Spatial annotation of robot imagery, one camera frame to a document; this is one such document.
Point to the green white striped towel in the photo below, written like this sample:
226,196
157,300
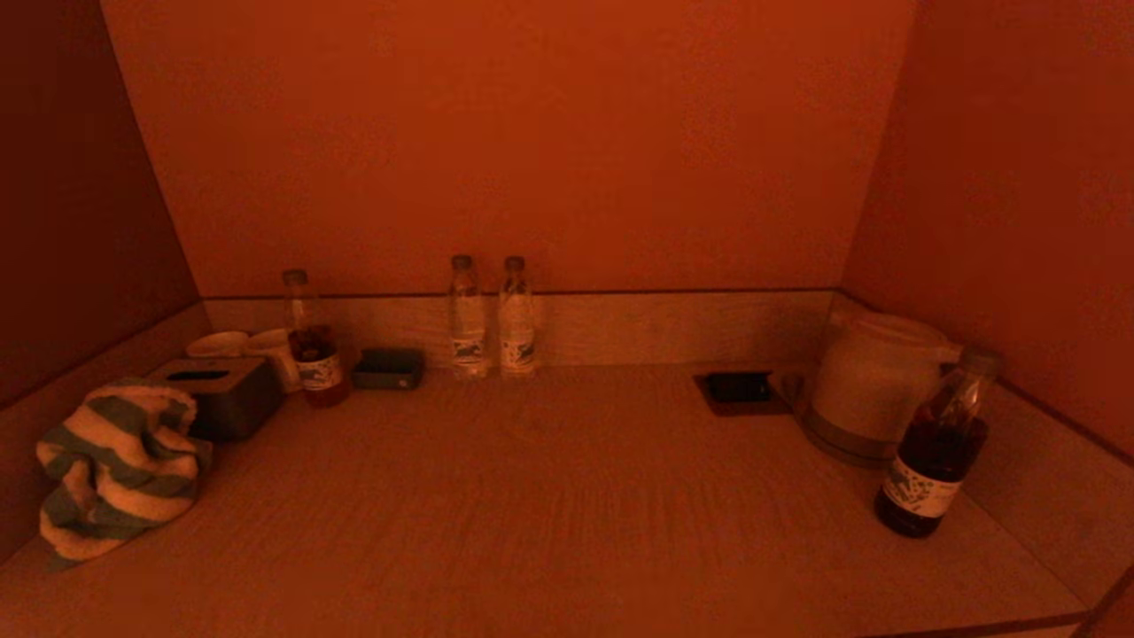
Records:
115,470

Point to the clear water bottle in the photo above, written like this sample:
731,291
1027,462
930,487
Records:
516,328
467,328

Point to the black recessed power socket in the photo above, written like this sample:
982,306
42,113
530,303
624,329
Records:
737,388

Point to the small half-full tea bottle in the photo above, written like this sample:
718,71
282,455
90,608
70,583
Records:
314,359

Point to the white cup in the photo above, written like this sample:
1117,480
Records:
275,350
217,344

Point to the white electric kettle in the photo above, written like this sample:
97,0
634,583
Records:
873,381

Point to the grey tissue box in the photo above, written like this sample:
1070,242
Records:
235,399

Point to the large dark tea bottle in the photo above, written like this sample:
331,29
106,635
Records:
930,452

